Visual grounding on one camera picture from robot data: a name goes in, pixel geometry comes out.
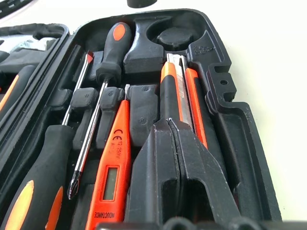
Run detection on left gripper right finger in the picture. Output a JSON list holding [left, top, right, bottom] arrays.
[[168, 119, 241, 223]]

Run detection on Phillips screwdriver orange black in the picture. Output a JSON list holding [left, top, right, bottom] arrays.
[[68, 22, 132, 200]]

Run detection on orange handled pliers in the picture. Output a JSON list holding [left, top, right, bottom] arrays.
[[0, 64, 36, 118]]

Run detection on orange voltage tester pen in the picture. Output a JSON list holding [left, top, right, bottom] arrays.
[[85, 83, 132, 230]]

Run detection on orange black utility knife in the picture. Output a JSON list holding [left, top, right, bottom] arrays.
[[159, 53, 209, 150]]

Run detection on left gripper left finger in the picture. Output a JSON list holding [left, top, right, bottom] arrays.
[[124, 118, 181, 223]]

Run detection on flat head screwdriver orange black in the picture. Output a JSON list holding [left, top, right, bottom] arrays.
[[0, 50, 94, 230]]

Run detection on black tool case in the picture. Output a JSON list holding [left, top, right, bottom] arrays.
[[0, 8, 283, 230]]

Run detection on black electrical tape roll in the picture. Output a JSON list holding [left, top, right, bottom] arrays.
[[126, 0, 158, 9]]

